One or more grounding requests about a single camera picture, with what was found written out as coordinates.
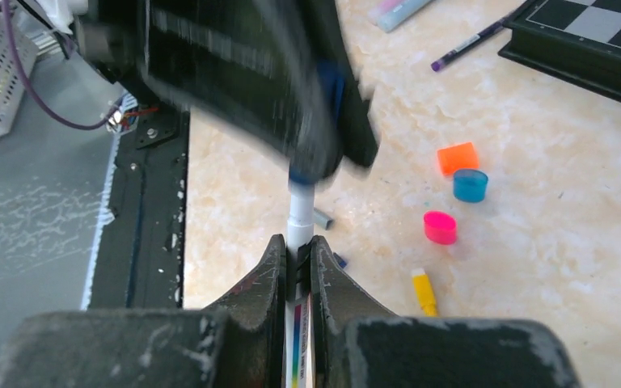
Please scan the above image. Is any light blue eraser block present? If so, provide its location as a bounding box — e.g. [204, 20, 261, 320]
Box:
[377, 0, 432, 32]

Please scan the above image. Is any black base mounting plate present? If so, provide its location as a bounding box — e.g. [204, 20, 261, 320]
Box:
[81, 105, 190, 309]

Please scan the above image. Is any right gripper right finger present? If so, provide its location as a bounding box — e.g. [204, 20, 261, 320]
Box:
[310, 236, 581, 387]

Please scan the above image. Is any purple whiteboard marker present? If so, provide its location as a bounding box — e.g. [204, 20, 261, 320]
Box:
[285, 174, 315, 387]

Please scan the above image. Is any dark blue marker cap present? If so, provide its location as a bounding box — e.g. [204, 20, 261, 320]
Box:
[333, 253, 348, 269]

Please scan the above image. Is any pink highlighter cap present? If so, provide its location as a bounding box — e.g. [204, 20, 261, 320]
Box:
[423, 211, 457, 245]

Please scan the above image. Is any yellow pen cap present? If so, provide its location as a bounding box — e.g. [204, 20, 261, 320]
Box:
[412, 268, 439, 317]

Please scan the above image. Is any purple gel pen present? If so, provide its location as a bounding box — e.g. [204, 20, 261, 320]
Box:
[430, 10, 516, 73]

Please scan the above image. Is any black and grey chessboard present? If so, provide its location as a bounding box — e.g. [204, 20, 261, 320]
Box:
[499, 0, 621, 103]

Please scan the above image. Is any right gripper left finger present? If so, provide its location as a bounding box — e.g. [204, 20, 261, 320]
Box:
[0, 234, 287, 387]

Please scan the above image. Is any orange highlighter cap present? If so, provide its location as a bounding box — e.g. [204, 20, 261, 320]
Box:
[437, 142, 479, 176]

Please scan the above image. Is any blue highlighter cap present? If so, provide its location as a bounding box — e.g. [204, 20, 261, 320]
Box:
[453, 169, 488, 203]

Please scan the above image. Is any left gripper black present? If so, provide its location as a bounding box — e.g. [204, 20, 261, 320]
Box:
[74, 1, 379, 184]

